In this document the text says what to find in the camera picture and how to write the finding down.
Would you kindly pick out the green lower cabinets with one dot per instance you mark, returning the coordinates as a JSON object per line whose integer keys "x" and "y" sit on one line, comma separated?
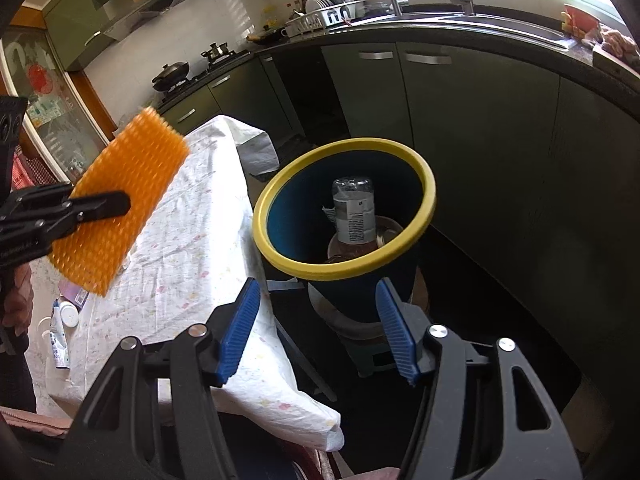
{"x": 475, "y": 120}

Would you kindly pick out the red paper cup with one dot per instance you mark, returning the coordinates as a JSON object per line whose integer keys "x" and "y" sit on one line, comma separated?
{"x": 580, "y": 20}

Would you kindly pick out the small steel pot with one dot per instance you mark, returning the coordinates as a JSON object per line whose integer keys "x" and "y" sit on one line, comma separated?
{"x": 217, "y": 52}

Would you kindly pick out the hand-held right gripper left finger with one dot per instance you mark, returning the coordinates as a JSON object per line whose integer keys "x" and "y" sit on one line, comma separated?
{"x": 240, "y": 335}

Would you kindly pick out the person's pink clothing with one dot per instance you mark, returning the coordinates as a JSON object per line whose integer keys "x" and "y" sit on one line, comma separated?
{"x": 30, "y": 422}

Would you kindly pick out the black gas stove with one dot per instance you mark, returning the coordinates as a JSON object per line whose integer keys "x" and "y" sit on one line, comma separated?
{"x": 200, "y": 76}

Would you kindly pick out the grey table leg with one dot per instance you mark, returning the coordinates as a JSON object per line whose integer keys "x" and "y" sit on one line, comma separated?
{"x": 300, "y": 355}

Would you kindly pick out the clear plastic bottle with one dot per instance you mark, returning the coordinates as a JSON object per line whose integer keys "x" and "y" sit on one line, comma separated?
{"x": 355, "y": 220}

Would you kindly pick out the condiment bottles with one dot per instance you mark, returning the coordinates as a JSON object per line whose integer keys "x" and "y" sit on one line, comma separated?
{"x": 300, "y": 2}

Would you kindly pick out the steel double sink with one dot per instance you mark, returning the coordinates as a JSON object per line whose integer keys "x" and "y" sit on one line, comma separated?
{"x": 500, "y": 25}

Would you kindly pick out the white round cap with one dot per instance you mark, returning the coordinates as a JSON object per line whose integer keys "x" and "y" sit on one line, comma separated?
{"x": 70, "y": 316}

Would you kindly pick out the green upper cabinets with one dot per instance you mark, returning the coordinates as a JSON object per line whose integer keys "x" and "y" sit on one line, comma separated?
{"x": 70, "y": 25}

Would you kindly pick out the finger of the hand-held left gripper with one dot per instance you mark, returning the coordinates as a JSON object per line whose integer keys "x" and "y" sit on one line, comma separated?
{"x": 100, "y": 205}

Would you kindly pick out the steel range hood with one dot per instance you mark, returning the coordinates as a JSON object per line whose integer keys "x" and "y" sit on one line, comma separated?
{"x": 150, "y": 7}

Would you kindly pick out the glass sliding door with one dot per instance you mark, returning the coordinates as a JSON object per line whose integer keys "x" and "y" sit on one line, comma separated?
{"x": 45, "y": 100}

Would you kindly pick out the black wok with lid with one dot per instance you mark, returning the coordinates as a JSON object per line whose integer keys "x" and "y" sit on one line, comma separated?
{"x": 172, "y": 75}

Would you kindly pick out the white dish plates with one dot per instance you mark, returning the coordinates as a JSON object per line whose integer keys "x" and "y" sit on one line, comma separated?
{"x": 325, "y": 2}

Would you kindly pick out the black kitchen countertop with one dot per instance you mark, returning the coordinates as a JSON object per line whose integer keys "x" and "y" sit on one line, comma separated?
{"x": 500, "y": 40}

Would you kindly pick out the green cabinets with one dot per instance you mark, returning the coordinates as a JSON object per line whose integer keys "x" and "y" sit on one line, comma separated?
{"x": 475, "y": 120}
{"x": 70, "y": 25}

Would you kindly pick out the white dish rack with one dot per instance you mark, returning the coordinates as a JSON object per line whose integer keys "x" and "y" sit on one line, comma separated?
{"x": 325, "y": 16}

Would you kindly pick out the white blue squeeze tube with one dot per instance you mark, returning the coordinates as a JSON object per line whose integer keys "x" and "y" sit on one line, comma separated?
{"x": 59, "y": 347}

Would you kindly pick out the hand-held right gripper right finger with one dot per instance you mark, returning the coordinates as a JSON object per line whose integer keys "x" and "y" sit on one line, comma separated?
{"x": 397, "y": 330}

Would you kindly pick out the person's left hand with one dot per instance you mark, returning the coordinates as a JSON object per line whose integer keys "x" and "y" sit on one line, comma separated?
{"x": 17, "y": 300}

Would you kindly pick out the pink raw meat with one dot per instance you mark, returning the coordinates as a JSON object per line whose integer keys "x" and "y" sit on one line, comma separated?
{"x": 617, "y": 40}

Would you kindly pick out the black frying pan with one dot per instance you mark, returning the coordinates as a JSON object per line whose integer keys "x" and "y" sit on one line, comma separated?
{"x": 267, "y": 36}

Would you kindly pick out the white floral tablecloth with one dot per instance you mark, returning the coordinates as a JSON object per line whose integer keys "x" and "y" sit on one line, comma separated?
{"x": 200, "y": 240}

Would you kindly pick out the blue bin with yellow rim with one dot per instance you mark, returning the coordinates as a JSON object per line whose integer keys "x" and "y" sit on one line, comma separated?
{"x": 295, "y": 220}

